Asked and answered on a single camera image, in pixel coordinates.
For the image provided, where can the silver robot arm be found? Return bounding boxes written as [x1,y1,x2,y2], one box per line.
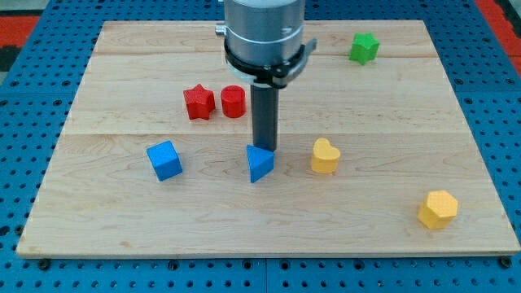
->
[215,0,317,90]

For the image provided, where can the yellow heart block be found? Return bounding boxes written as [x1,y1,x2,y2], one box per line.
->
[310,138,341,174]

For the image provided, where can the blue cube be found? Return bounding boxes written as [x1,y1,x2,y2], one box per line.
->
[147,141,182,181]

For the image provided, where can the blue triangular prism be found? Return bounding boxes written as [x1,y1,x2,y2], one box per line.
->
[246,145,275,183]

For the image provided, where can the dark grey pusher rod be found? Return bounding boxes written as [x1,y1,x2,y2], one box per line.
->
[250,85,278,151]

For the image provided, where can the red cylinder block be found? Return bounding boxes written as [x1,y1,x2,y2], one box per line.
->
[221,85,246,119]

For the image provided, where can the red star block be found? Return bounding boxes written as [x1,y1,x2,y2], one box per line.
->
[183,84,216,120]

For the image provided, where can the wooden board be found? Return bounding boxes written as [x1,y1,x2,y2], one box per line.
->
[16,20,520,259]

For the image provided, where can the green star block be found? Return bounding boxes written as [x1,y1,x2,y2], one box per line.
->
[349,33,380,65]

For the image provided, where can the yellow hexagon block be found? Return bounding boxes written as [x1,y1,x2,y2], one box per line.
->
[417,190,459,230]

